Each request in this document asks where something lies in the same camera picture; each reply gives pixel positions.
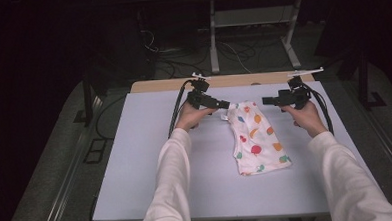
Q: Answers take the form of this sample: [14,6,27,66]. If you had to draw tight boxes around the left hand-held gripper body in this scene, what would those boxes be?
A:
[184,70,222,112]

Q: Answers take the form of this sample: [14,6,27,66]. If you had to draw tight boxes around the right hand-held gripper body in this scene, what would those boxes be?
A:
[276,67,326,112]

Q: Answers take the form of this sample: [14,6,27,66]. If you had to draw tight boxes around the white fruit print pants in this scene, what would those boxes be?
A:
[221,98,294,177]

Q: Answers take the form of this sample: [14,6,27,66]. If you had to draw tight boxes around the person's left hand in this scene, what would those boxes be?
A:
[174,99,220,132]

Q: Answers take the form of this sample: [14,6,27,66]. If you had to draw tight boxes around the person's right hand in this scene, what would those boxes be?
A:
[280,99,328,141]

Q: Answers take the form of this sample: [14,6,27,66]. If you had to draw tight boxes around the white metal stand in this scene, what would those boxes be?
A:
[206,0,308,75]

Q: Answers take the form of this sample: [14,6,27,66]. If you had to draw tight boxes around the black metal stand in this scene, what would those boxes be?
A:
[71,70,103,128]
[353,47,389,110]

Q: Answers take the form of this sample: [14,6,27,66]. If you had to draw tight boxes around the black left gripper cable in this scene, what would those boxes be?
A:
[165,79,198,140]

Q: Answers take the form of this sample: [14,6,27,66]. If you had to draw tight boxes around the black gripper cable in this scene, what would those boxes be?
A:
[306,85,335,138]
[165,79,198,140]

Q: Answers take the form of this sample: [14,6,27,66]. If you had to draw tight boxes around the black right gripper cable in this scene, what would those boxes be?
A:
[306,85,335,138]

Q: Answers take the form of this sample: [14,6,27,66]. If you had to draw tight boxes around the tangle of floor cables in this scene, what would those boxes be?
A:
[139,23,254,80]

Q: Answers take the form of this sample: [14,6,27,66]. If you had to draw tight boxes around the thin black floor cable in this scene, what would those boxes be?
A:
[93,93,130,141]

